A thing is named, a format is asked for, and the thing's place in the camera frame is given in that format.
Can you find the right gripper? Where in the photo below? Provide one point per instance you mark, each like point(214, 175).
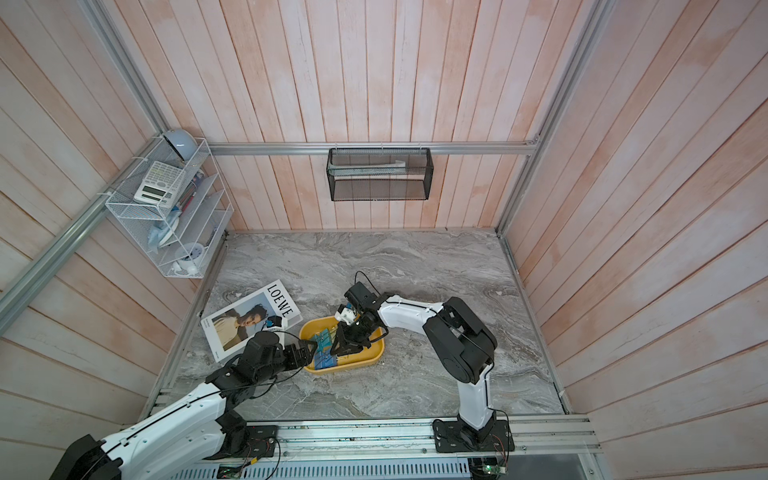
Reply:
point(346, 340)

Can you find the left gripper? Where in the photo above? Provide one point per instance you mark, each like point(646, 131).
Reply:
point(306, 357)

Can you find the teal binder clip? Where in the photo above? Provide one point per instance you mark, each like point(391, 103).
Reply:
point(322, 341)
point(332, 333)

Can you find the blue binder clip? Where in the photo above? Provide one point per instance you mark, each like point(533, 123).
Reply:
point(324, 360)

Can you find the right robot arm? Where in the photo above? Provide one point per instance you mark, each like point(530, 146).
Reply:
point(464, 345)

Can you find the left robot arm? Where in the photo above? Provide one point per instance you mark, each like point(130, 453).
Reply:
point(203, 425)

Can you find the white LOEWE book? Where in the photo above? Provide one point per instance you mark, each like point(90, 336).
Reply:
point(228, 329)

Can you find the papers in mesh basket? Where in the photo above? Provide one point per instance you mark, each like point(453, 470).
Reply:
point(352, 170)

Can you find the white calculator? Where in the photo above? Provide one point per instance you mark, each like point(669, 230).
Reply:
point(160, 184)

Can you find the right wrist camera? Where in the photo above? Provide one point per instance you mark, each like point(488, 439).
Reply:
point(358, 299)

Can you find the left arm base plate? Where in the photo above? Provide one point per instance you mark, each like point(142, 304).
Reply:
point(248, 442)

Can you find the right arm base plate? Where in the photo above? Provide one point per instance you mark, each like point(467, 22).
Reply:
point(456, 436)

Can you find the black mesh wall basket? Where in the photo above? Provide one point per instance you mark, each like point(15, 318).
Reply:
point(415, 185)

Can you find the white wire wall shelf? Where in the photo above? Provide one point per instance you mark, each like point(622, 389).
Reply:
point(199, 213)

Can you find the aluminium mounting rail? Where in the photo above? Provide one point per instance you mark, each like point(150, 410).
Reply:
point(335, 440)

